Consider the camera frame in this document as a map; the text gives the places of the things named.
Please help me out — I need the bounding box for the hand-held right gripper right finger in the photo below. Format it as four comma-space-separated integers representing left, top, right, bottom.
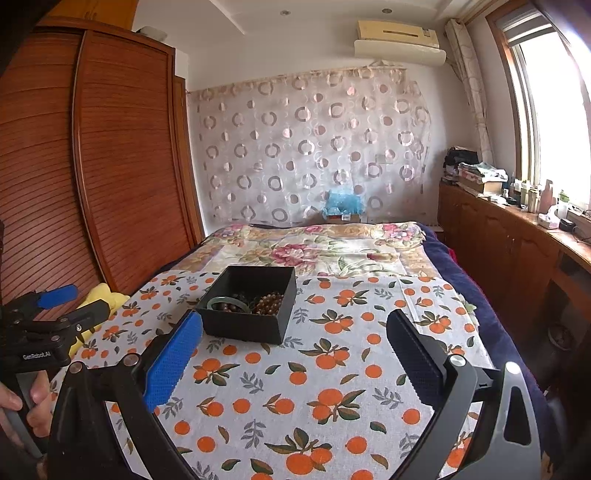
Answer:
385, 308, 544, 480

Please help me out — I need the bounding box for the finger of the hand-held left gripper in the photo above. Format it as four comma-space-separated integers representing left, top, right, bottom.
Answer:
27, 298, 110, 356
4, 284, 79, 324

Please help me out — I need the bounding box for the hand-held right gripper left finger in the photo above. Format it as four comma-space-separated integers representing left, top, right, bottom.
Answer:
46, 308, 204, 480

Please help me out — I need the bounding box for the pale green jade bangle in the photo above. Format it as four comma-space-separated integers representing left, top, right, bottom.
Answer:
207, 296, 253, 315

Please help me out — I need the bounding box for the black storage box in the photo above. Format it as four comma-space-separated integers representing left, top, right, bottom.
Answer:
196, 265, 297, 345

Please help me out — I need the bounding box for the amber bead bracelet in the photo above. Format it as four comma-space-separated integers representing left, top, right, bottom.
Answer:
252, 290, 285, 316

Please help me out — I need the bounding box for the person's left hand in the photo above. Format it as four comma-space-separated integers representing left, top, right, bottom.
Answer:
0, 369, 55, 446

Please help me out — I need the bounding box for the yellow cloth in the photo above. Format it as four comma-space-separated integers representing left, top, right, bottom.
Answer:
69, 284, 131, 357

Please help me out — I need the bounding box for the dark blue blanket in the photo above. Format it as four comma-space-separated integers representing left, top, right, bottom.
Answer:
406, 225, 551, 416

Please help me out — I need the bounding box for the orange fruit print cloth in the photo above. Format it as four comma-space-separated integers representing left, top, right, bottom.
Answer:
48, 270, 496, 480

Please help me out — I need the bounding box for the brown wooden wardrobe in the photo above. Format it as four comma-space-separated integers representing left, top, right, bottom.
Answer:
0, 16, 206, 324

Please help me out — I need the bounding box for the long wooden cabinet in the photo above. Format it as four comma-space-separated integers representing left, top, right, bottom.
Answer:
436, 182, 591, 395

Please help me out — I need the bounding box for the floral blanket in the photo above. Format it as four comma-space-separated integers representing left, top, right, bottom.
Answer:
172, 222, 428, 280

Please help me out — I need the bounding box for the blue plastic bag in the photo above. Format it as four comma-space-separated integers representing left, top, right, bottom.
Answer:
322, 187, 366, 217

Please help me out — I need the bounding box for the pile of clothes and books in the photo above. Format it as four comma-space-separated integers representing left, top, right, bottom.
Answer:
442, 147, 509, 195

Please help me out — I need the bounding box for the row of small bottles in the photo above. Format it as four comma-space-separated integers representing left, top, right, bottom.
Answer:
507, 171, 542, 214

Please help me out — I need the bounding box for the brown bottle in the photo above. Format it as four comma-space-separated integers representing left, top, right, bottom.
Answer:
540, 179, 558, 214

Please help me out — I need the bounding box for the circle pattern sheer curtain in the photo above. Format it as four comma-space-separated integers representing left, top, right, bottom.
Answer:
187, 67, 433, 230

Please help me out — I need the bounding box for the patterned window curtain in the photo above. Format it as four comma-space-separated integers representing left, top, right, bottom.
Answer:
445, 18, 496, 165

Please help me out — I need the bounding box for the window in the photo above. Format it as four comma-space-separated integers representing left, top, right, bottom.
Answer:
489, 0, 591, 209

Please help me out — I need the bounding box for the wall air conditioner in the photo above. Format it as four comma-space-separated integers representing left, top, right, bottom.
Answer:
353, 19, 448, 68

